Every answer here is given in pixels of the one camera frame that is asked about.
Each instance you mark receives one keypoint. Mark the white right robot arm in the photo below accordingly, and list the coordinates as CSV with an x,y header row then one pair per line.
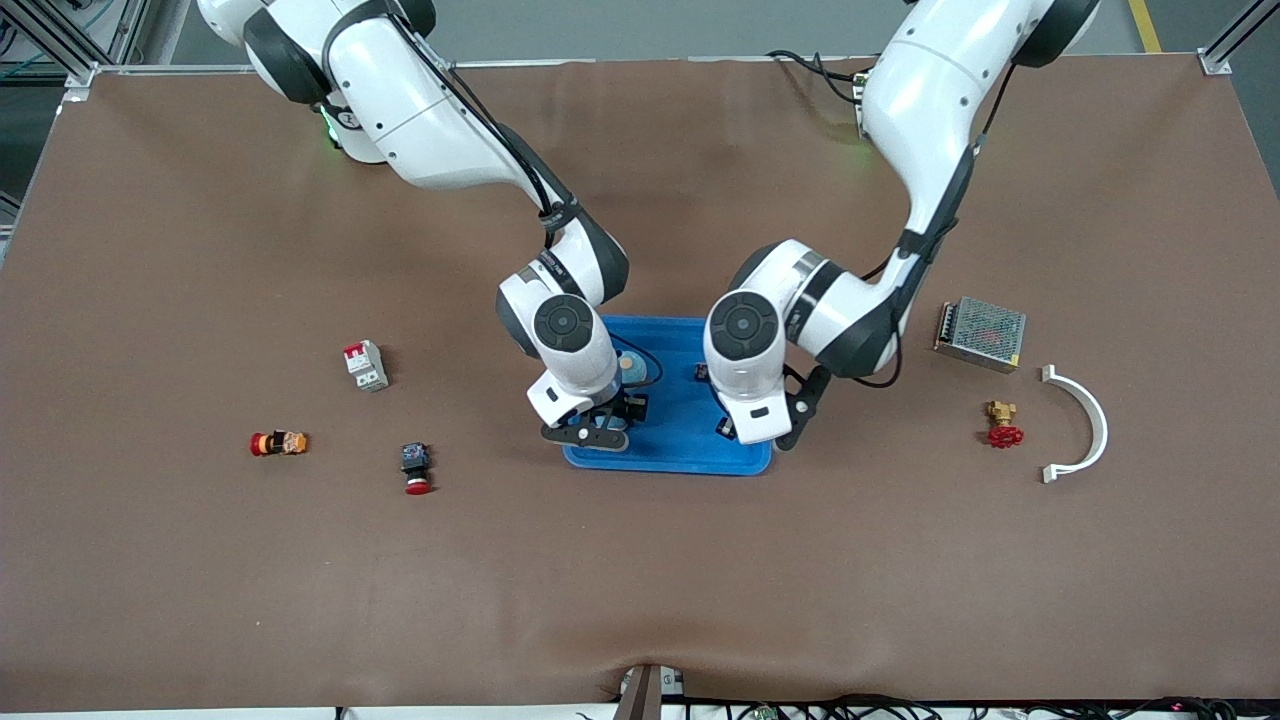
x,y
420,110

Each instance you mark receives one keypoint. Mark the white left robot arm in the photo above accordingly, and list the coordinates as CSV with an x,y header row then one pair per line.
x,y
930,100

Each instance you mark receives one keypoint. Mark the aluminium frame profile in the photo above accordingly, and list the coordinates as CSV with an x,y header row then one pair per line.
x,y
80,78
1215,62

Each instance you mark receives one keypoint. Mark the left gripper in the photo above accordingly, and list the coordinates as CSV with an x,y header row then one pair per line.
x,y
727,428

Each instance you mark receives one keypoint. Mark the white red circuit breaker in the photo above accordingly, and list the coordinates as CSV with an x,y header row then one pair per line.
x,y
365,368

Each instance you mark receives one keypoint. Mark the blue dome bell cream base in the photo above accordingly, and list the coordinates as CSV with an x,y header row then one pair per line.
x,y
633,368
618,412

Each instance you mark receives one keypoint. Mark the red mushroom emergency stop button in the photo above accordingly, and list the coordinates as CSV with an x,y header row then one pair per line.
x,y
416,470

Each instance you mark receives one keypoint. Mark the white curved plastic bracket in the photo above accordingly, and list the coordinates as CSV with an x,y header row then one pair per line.
x,y
1102,425

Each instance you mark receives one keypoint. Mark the red yellow push button switch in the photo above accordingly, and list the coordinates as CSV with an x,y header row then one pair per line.
x,y
280,443

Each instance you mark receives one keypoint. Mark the metal mesh power supply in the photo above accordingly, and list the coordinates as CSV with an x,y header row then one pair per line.
x,y
985,335

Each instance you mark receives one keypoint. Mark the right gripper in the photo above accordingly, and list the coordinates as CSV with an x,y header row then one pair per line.
x,y
634,407

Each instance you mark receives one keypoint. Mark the brown table cover mat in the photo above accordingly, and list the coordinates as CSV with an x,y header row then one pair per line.
x,y
640,580

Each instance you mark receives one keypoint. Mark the brass valve red handwheel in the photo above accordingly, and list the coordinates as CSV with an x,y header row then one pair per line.
x,y
1004,435

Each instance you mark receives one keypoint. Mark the grey stand post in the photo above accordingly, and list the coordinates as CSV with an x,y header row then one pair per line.
x,y
645,700

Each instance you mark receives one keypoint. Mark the blue plastic tray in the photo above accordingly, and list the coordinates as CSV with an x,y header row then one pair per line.
x,y
675,420

